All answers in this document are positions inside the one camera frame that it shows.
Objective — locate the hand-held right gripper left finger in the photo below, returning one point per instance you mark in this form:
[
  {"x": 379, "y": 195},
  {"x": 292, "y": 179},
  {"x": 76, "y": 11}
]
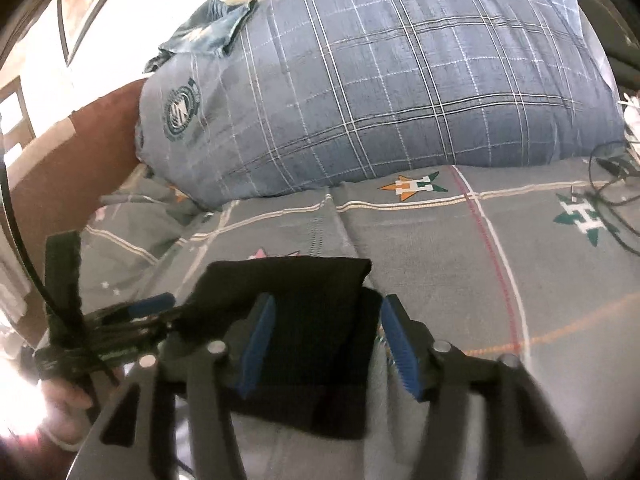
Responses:
[{"x": 257, "y": 345}]

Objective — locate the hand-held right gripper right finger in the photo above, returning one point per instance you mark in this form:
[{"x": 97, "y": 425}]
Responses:
[{"x": 400, "y": 350}]

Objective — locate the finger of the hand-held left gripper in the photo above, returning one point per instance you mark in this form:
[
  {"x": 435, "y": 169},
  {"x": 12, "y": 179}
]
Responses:
[{"x": 150, "y": 304}]

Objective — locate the black pants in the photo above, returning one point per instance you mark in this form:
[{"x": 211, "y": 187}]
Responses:
[{"x": 310, "y": 300}]

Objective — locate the person's left hand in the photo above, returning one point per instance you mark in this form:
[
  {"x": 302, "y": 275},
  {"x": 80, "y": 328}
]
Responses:
[{"x": 65, "y": 400}]

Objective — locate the grey printed quilt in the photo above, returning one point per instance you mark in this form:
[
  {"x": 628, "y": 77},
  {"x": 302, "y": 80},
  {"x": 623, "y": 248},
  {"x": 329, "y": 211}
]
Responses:
[{"x": 135, "y": 225}]

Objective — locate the grey printed bed sheet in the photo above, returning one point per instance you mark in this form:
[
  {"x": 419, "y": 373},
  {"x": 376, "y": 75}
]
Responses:
[{"x": 450, "y": 260}]

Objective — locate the brown headboard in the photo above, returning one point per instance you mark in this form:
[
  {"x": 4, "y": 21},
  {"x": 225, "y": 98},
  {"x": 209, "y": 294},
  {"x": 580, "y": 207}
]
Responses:
[{"x": 90, "y": 160}]

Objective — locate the blue plaid pillow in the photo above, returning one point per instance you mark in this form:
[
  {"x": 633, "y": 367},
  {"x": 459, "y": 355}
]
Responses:
[{"x": 375, "y": 85}]

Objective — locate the blue denim garment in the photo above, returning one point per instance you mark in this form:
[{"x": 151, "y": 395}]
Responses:
[{"x": 210, "y": 30}]

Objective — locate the window frame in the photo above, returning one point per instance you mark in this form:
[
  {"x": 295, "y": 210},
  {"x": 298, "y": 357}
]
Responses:
[{"x": 15, "y": 115}]

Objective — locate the framed wall picture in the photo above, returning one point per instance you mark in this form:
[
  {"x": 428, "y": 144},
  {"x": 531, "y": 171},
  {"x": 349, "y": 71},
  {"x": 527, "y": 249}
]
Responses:
[{"x": 85, "y": 5}]

